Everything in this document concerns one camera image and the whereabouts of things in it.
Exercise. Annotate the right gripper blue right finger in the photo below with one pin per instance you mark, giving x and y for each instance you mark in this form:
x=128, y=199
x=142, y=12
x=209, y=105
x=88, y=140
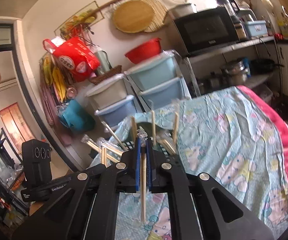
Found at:
x=199, y=206

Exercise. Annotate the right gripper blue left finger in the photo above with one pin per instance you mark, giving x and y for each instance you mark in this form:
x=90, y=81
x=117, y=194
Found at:
x=82, y=205

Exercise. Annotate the dark green utensil basket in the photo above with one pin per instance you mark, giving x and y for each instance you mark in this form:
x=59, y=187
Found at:
x=156, y=155

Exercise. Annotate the long wooden chopstick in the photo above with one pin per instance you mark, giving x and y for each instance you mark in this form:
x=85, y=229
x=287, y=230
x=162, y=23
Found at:
x=142, y=136

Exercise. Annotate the teal hanging bag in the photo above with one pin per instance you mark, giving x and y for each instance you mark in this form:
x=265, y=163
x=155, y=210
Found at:
x=74, y=117

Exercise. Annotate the cartoon print blue tablecloth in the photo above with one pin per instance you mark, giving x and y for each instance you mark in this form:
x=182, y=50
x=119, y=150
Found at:
x=227, y=135

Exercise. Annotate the hanging yellow cloths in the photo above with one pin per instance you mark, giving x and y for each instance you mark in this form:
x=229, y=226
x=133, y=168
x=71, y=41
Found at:
x=53, y=77

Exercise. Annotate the blue lower left drawer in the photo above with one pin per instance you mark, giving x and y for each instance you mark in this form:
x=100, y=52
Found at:
x=115, y=113

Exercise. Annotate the white storage drawer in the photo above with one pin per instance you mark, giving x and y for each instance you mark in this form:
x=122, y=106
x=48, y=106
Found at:
x=107, y=92

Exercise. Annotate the red shopping bag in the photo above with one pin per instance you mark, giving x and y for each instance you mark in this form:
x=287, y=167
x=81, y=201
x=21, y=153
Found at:
x=75, y=56

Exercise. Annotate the woven wicker basket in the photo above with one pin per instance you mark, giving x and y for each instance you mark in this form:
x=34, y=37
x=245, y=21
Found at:
x=114, y=71

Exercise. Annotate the blue lower right drawer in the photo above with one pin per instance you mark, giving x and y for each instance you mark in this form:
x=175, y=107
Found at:
x=164, y=93

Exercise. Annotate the stacked steel pots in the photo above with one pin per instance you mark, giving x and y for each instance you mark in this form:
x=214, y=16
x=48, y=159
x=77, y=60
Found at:
x=235, y=72

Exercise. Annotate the light blue storage drawer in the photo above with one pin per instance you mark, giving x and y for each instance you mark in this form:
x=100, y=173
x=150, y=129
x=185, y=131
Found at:
x=154, y=71

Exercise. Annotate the black frying pan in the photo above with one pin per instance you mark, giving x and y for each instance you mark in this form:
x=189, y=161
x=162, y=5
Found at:
x=263, y=66

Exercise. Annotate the red plastic basin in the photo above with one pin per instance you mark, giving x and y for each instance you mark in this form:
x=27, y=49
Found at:
x=144, y=51

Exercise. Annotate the metal shelf rack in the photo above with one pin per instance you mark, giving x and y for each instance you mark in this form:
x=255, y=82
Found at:
x=248, y=63

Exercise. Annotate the round wooden board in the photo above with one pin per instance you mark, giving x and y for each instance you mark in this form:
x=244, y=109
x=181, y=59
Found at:
x=133, y=16

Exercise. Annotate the black microwave oven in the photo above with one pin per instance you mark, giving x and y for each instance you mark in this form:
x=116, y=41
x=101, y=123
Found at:
x=191, y=34

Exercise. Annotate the blue plastic tray box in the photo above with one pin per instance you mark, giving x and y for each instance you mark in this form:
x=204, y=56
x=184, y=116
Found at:
x=256, y=28

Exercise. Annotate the round woven mat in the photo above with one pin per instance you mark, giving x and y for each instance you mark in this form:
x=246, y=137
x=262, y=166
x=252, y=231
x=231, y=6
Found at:
x=160, y=12

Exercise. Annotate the steel pot on microwave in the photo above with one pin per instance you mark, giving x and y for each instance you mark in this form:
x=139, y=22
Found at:
x=182, y=10

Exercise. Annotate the fruit picture wall tile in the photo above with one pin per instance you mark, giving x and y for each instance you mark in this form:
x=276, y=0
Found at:
x=79, y=21

